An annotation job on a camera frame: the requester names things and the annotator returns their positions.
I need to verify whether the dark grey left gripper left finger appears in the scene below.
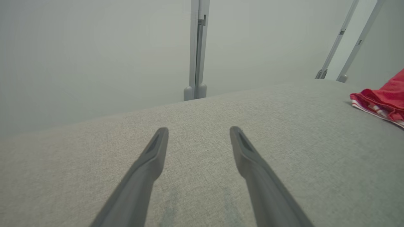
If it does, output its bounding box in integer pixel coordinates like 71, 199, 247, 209
90, 127, 169, 227

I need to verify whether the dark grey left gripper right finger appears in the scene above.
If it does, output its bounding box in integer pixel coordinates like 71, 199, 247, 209
229, 126, 315, 227

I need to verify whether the red basketball jersey white trim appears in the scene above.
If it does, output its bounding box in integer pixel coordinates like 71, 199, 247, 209
350, 68, 404, 129

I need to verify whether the frosted partition panel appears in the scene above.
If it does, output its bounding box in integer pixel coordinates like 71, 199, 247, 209
0, 0, 193, 139
346, 0, 404, 90
206, 0, 356, 96

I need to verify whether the grey partition post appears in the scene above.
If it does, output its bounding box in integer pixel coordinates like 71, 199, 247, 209
315, 0, 360, 79
184, 0, 200, 102
336, 0, 386, 83
196, 0, 211, 99

